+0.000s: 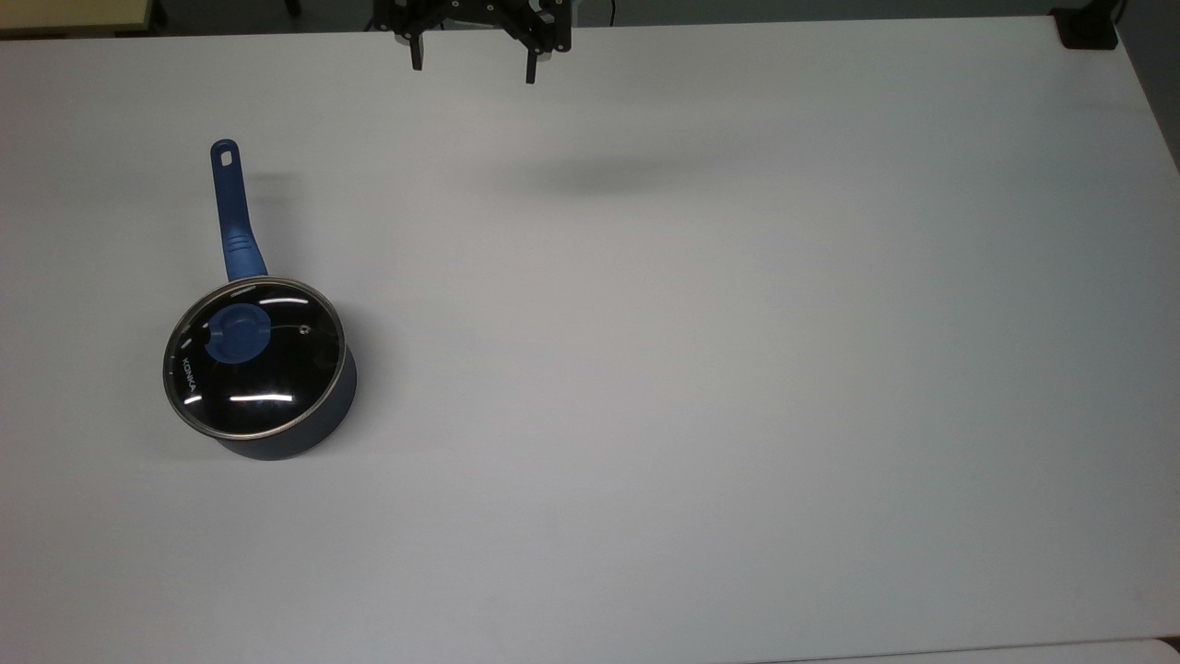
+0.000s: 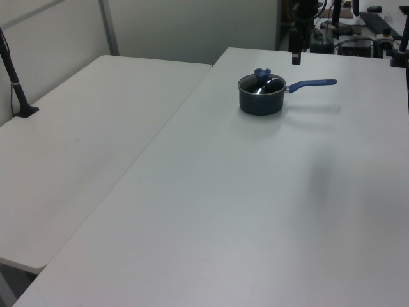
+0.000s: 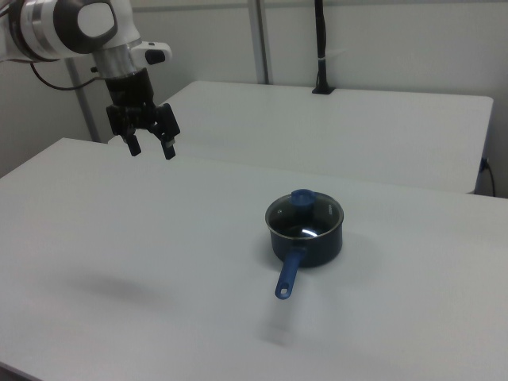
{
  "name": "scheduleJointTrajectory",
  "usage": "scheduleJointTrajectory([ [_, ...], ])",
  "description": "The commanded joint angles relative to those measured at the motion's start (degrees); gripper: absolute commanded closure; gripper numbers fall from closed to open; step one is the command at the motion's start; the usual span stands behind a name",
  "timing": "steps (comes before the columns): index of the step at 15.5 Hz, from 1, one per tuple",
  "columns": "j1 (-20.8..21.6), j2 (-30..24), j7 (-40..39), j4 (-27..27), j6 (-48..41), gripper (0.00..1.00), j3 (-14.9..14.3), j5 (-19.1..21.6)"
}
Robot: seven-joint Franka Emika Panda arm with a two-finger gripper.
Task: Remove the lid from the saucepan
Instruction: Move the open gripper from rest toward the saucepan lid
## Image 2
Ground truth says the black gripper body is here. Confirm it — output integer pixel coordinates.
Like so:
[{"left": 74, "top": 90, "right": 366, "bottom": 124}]
[{"left": 291, "top": 0, "right": 319, "bottom": 30}]

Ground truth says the glass lid with blue knob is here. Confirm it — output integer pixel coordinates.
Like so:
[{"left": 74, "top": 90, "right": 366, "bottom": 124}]
[{"left": 238, "top": 67, "right": 286, "bottom": 96}]

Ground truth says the dark blue saucepan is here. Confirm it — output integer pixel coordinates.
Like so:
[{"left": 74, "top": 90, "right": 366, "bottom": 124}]
[{"left": 237, "top": 78, "right": 338, "bottom": 116}]

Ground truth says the black monitor stand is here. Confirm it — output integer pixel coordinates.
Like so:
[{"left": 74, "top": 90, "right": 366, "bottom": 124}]
[{"left": 320, "top": 0, "right": 353, "bottom": 36}]

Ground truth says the black electronics box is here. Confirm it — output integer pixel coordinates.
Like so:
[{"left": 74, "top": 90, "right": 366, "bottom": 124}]
[{"left": 337, "top": 38, "right": 375, "bottom": 58}]

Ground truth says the black keyboard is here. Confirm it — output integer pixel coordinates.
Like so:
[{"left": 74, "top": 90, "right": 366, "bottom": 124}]
[{"left": 359, "top": 12, "right": 402, "bottom": 38}]

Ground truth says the grey partition frame post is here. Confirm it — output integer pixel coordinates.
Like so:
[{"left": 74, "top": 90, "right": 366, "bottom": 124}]
[{"left": 98, "top": 0, "right": 120, "bottom": 57}]

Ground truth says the black camera stand pole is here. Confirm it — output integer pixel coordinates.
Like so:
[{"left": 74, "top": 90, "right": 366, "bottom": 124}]
[{"left": 0, "top": 26, "right": 40, "bottom": 120}]

